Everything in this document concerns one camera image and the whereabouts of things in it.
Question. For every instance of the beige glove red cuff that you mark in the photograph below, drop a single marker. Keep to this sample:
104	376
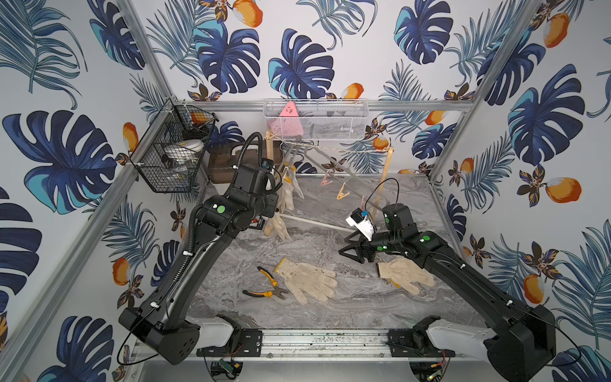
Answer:
275	226

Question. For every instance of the white object in basket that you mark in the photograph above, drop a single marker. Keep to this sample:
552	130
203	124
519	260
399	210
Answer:
184	151

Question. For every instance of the clear mesh wall tray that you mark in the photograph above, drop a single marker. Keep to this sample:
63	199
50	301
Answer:
325	120

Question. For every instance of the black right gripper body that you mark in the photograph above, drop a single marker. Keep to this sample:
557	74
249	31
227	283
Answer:
380	242

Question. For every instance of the brown lidded storage box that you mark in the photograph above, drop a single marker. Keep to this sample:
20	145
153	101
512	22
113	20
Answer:
223	157

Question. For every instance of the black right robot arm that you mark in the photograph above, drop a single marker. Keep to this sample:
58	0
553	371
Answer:
518	340

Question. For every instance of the beige glove yellow cuff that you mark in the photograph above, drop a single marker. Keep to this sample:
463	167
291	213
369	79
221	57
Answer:
303	280

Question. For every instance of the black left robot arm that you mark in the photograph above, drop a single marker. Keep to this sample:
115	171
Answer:
160	321

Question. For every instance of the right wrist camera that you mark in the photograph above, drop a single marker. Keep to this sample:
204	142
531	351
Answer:
360	219

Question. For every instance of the pink triangular card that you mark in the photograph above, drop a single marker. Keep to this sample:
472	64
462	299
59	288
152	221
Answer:
288	123

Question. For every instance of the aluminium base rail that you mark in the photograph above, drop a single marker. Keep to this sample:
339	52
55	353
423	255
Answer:
310	344

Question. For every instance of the white glove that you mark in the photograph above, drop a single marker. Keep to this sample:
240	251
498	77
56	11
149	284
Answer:
289	189

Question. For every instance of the black wire basket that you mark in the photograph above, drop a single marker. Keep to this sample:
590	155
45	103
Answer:
175	122

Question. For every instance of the beige glove right side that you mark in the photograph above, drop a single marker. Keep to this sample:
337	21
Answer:
406	274

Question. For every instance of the wooden drying rack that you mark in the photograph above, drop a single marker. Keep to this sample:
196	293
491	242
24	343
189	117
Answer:
324	193

